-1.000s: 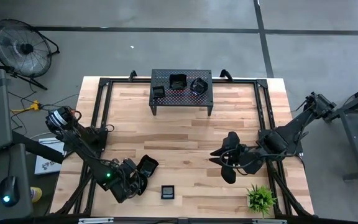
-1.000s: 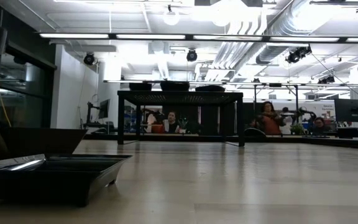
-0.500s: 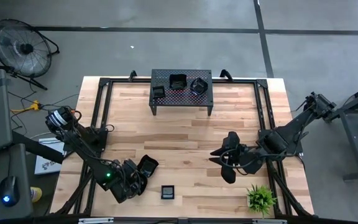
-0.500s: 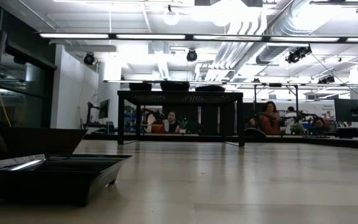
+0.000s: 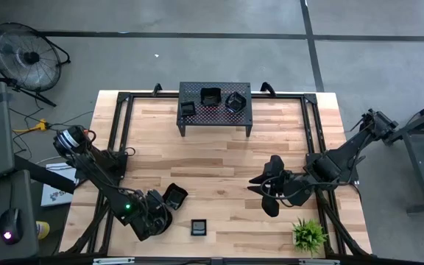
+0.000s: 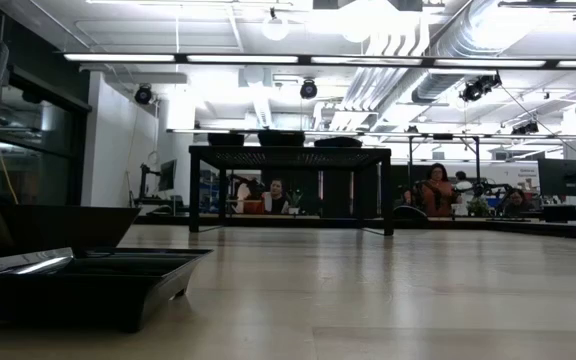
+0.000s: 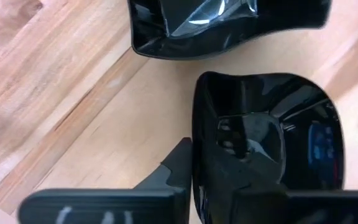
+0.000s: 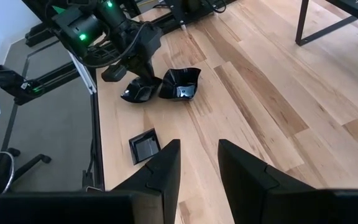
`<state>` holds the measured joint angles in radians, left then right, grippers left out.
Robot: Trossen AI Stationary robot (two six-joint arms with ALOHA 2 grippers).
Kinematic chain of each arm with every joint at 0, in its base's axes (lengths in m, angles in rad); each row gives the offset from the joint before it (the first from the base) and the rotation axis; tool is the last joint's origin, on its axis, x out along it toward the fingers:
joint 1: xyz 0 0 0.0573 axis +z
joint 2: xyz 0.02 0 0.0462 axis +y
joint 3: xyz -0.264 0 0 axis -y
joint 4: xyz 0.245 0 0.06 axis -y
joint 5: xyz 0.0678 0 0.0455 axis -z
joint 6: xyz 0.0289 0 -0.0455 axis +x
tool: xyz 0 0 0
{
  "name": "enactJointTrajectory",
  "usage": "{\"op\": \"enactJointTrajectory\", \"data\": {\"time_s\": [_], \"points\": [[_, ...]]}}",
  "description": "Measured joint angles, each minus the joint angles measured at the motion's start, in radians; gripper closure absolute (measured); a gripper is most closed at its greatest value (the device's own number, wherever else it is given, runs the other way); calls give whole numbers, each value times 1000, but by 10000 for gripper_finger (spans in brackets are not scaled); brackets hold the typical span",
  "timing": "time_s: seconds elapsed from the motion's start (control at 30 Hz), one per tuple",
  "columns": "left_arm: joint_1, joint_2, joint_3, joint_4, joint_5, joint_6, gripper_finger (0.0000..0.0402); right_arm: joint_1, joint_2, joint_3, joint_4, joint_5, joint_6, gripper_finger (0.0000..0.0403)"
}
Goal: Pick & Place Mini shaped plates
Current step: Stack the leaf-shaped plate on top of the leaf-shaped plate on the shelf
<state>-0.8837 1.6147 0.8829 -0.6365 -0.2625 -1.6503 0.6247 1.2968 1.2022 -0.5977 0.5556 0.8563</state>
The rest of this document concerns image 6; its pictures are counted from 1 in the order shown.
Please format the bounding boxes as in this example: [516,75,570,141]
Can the black trays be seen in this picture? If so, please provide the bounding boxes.
[257,129,308,148]

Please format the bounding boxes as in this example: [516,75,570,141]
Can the black rounded mini plate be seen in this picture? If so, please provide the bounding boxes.
[313,135,365,149]

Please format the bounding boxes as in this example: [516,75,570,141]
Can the person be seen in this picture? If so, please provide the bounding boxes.
[455,170,474,194]
[502,188,532,216]
[262,178,290,215]
[407,162,464,217]

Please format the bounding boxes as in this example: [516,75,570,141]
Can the small potted plant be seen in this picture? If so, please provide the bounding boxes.
[287,189,304,215]

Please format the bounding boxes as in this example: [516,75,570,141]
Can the black perforated metal shelf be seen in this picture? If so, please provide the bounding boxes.
[188,144,395,237]

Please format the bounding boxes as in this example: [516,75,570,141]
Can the dark computer monitor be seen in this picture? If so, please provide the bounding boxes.
[537,157,576,198]
[157,158,178,192]

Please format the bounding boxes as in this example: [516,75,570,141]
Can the black overhead light bar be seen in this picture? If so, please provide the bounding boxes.
[62,51,576,70]

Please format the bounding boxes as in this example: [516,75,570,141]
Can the round white pendant lamp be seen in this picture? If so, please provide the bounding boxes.
[261,7,290,42]

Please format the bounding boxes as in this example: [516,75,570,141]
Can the black round spotlight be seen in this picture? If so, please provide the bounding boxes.
[134,83,154,106]

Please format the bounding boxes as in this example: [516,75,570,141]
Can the green potted plant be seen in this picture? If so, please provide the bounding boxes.
[469,198,492,218]

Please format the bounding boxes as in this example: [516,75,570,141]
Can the black track spotlights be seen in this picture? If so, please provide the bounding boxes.
[458,73,503,104]

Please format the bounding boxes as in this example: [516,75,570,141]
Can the black curved square plate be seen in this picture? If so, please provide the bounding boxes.
[0,204,142,261]

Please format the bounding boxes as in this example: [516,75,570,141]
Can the black hanging camera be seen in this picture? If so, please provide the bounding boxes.
[299,78,319,100]

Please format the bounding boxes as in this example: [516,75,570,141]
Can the black background metal frame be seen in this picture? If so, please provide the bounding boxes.
[406,133,483,201]

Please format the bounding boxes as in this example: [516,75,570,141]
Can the silver ventilation duct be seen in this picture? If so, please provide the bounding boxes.
[410,0,534,104]

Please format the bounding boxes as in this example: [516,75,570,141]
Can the yellow hanging cable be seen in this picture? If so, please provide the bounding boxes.
[0,107,20,205]

